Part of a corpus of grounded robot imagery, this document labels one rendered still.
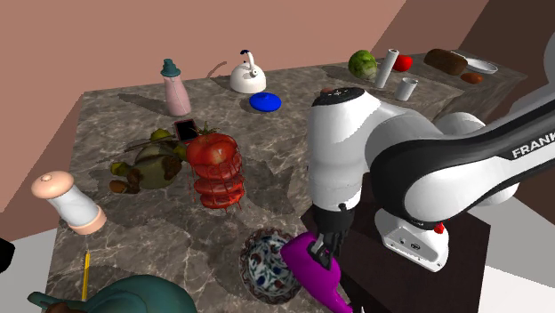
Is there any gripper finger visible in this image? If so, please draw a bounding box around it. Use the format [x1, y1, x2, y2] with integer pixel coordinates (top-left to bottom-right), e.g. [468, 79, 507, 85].
[308, 235, 326, 258]
[320, 236, 344, 270]

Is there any purple handheld tool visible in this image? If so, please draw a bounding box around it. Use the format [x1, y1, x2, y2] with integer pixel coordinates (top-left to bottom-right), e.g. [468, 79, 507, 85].
[280, 231, 354, 313]

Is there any patterned blue red bowl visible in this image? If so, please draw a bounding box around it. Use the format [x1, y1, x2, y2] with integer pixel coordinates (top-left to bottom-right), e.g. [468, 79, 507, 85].
[238, 228, 305, 305]

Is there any sliced red tomato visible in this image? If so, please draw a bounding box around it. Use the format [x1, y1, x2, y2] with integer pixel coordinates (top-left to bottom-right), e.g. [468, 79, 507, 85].
[185, 123, 246, 213]

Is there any blue round lid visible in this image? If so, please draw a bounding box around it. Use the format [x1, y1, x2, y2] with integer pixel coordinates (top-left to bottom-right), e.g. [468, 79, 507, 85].
[248, 91, 283, 113]

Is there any white cup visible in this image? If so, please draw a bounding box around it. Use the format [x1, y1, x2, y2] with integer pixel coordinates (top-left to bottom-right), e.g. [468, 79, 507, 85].
[393, 76, 420, 102]

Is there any green lettuce head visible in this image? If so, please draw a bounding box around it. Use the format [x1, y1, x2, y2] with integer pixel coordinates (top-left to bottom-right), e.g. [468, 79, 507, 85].
[347, 49, 379, 81]

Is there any white tube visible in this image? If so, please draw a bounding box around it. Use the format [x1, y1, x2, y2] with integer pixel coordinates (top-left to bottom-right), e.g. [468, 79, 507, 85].
[374, 48, 400, 90]

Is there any white kettle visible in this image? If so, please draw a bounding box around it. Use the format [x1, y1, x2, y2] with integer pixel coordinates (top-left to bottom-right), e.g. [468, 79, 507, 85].
[229, 48, 268, 94]

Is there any red black phone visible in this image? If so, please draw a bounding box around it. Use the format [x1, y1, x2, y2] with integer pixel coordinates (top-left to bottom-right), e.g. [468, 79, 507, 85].
[173, 118, 201, 144]

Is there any red apple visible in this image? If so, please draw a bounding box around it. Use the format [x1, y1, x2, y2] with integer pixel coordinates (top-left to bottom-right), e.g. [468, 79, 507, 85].
[391, 54, 414, 73]

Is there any rotten green brown fruit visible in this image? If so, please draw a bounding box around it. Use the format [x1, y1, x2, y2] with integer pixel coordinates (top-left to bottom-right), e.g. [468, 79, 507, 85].
[109, 128, 190, 196]

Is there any teal rounded vessel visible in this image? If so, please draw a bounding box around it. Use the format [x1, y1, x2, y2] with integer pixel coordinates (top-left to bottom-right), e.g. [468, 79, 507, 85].
[27, 274, 198, 313]

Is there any brown bread loaf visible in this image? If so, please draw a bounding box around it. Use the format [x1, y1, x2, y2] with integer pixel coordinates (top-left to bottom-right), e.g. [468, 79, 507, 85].
[422, 47, 470, 77]

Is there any pink bottle teal cap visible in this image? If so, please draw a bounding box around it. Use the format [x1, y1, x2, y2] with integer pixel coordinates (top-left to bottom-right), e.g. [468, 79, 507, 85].
[160, 58, 193, 117]

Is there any white plate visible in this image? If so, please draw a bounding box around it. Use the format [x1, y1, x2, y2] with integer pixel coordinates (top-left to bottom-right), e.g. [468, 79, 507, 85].
[463, 57, 499, 76]

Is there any yellow pencil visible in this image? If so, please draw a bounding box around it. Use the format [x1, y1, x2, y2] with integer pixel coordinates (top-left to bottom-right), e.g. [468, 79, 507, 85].
[80, 249, 92, 302]

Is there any white pink pepper mill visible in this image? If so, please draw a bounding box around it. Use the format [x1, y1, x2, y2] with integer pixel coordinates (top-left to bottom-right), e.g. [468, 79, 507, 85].
[30, 169, 109, 236]

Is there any black object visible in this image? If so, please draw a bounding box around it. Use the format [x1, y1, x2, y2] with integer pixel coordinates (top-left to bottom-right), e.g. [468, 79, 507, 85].
[0, 237, 17, 275]

